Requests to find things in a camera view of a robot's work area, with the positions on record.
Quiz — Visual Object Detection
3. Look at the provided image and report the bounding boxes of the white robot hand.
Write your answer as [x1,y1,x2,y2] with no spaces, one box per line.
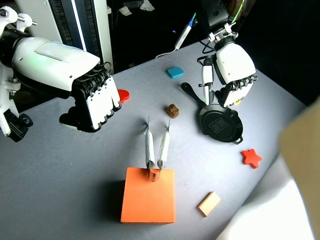
[11,36,123,133]
[196,42,259,109]

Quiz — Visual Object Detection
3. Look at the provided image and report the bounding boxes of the brown meat chunk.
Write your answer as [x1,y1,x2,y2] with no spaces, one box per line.
[165,103,180,118]

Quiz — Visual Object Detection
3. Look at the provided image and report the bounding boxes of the metal tongs with taped handles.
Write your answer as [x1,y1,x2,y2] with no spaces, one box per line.
[144,115,172,183]

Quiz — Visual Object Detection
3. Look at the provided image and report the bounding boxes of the black cast iron pan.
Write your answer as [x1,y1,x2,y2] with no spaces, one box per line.
[180,81,244,146]

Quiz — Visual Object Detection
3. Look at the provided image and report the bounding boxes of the blue rounded block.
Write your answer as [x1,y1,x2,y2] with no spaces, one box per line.
[166,66,185,80]

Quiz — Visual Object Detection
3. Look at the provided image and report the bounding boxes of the white cabinet with black strips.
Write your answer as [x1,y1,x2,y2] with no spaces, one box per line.
[14,0,115,75]

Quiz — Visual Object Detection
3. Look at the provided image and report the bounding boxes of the red heart block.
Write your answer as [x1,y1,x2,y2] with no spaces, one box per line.
[117,89,131,104]

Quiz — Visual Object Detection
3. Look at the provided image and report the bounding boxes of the crumpled white paper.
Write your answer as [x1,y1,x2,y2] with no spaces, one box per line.
[118,5,133,17]
[139,0,156,12]

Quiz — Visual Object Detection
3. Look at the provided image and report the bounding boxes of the red star block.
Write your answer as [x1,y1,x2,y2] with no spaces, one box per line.
[240,148,263,169]

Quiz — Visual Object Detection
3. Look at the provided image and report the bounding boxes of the tan cardboard sheet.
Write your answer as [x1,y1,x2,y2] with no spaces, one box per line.
[279,96,320,240]

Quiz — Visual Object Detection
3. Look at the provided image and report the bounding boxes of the grey table cloth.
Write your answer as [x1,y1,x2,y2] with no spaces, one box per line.
[0,38,307,240]

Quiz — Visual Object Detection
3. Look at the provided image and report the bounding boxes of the tan wooden rectangular block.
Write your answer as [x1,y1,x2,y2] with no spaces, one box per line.
[196,191,222,218]

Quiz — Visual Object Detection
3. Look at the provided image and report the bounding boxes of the large orange foam block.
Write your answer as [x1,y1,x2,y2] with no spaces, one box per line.
[120,166,177,225]

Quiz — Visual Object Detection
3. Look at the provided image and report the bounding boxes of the white cable with adapter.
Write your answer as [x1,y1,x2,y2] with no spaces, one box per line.
[155,18,197,59]

